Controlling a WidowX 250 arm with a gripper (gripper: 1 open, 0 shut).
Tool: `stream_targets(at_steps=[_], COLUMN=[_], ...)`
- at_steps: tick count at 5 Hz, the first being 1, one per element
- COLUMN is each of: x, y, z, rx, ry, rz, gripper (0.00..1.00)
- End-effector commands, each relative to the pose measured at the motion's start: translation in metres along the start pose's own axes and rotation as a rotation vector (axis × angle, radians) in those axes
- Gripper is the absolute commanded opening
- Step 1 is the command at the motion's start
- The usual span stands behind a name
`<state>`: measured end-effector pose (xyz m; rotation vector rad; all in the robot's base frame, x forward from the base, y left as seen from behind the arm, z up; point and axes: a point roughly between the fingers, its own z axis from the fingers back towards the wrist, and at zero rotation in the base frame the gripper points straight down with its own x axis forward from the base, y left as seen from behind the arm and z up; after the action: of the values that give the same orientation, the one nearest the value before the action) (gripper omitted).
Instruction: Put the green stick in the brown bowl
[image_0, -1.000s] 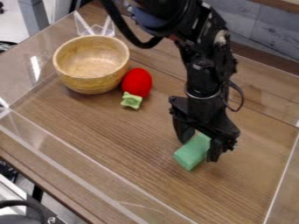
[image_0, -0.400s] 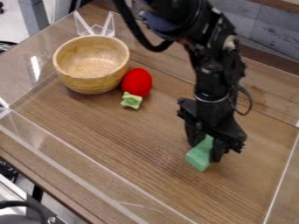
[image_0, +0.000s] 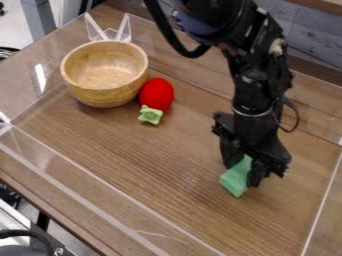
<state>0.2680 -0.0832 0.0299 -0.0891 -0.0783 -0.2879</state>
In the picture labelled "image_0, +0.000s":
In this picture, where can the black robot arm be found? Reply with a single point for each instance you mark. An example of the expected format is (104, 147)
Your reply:
(240, 28)

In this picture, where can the black metal bracket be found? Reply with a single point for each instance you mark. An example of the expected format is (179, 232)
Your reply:
(56, 245)

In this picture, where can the green rectangular block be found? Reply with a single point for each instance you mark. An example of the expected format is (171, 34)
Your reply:
(233, 178)

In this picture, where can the clear acrylic tray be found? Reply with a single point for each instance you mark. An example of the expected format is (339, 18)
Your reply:
(133, 188)

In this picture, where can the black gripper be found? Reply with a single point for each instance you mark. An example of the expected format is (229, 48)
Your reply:
(252, 135)

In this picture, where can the light wooden bowl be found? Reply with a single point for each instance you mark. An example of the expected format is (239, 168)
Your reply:
(104, 72)

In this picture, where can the red plush strawberry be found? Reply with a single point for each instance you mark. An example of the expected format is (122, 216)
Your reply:
(154, 98)

